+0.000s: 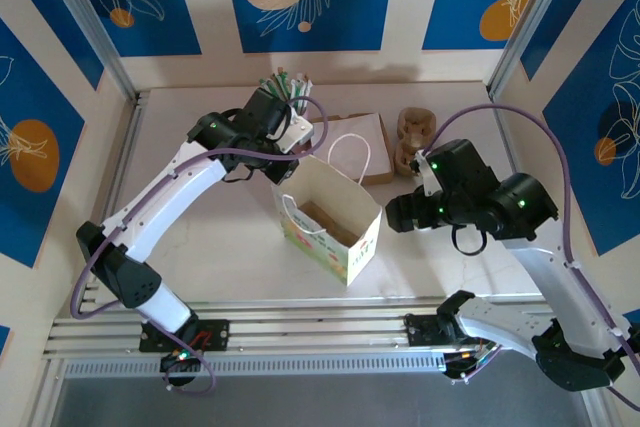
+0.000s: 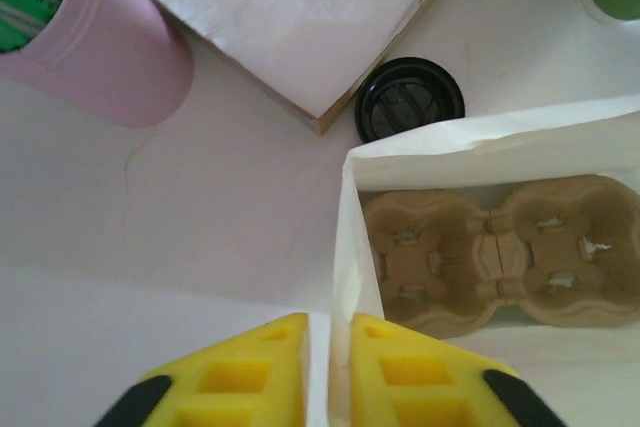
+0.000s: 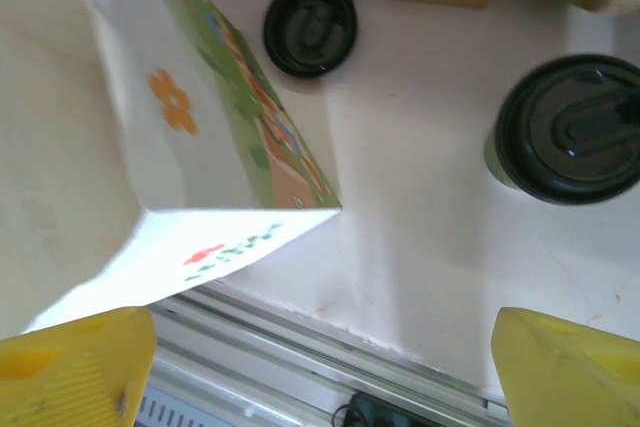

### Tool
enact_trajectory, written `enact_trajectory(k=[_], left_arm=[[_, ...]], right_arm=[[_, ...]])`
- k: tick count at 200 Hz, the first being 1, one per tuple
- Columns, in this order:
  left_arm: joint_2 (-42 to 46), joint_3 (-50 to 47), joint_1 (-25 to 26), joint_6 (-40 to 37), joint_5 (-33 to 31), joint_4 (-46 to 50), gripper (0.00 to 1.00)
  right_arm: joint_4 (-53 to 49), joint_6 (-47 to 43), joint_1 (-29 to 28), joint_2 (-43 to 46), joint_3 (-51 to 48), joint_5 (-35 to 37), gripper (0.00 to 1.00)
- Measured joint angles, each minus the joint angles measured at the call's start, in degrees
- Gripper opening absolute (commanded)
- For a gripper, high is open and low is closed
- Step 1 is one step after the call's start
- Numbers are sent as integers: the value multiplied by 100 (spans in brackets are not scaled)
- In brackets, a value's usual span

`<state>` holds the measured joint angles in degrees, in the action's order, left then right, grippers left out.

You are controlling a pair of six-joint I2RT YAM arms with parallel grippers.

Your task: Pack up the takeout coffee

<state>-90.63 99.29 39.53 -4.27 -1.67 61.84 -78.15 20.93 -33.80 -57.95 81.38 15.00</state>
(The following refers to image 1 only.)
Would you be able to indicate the white paper takeout bag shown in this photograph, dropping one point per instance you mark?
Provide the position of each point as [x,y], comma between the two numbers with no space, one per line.
[325,182]

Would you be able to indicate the white paper napkin stack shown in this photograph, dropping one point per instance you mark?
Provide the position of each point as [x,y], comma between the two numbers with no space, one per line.
[380,147]

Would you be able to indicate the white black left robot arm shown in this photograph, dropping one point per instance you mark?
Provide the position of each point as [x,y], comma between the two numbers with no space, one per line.
[165,192]

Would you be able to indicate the brown cardboard napkin tray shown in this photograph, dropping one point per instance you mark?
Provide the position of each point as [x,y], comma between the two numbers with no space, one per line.
[380,178]

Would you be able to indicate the green striped wrapped straw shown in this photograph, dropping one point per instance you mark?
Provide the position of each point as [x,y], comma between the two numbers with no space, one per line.
[283,82]
[265,84]

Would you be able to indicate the white wrapped straw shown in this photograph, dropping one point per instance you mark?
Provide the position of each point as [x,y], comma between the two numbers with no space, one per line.
[298,92]
[306,94]

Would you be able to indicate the black controller board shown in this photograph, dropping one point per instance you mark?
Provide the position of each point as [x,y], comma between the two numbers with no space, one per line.
[462,362]
[180,359]

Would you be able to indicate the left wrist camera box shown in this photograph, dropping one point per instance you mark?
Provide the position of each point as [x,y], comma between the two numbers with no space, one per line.
[297,132]

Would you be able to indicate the aluminium side rail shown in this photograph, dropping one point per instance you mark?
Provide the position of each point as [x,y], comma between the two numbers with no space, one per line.
[502,122]
[122,157]

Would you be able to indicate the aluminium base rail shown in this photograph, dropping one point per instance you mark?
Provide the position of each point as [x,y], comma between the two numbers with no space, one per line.
[320,322]

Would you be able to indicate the aluminium frame post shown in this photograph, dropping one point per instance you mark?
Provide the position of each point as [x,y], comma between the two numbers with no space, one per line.
[536,12]
[87,12]

